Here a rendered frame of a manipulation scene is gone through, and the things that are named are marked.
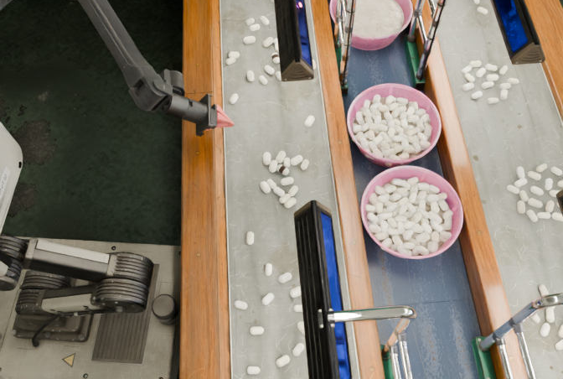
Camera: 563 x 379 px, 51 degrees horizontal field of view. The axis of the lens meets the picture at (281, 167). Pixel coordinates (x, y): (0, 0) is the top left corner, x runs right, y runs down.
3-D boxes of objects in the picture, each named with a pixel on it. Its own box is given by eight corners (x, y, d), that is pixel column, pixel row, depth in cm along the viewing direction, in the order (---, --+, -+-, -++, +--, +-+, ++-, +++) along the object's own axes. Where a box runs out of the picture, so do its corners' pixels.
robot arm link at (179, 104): (158, 116, 149) (169, 102, 146) (157, 96, 153) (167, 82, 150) (182, 123, 153) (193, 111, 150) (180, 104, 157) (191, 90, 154)
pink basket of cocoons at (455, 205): (364, 274, 155) (369, 262, 147) (351, 184, 168) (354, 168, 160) (464, 266, 156) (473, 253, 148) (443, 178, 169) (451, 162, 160)
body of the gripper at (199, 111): (214, 94, 157) (189, 85, 153) (214, 127, 152) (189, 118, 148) (201, 106, 161) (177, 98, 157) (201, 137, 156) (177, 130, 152)
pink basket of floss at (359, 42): (374, 71, 188) (377, 52, 179) (312, 29, 197) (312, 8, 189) (424, 25, 197) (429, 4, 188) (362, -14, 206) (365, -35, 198)
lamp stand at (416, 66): (414, 90, 184) (446, -17, 145) (403, 42, 193) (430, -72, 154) (473, 86, 184) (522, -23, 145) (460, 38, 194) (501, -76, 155)
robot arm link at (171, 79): (134, 106, 147) (154, 86, 142) (133, 74, 153) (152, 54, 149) (173, 123, 154) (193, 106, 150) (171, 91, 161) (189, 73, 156)
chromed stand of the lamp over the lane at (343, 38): (286, 100, 183) (284, -6, 144) (282, 50, 193) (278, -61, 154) (347, 96, 183) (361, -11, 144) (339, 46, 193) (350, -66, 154)
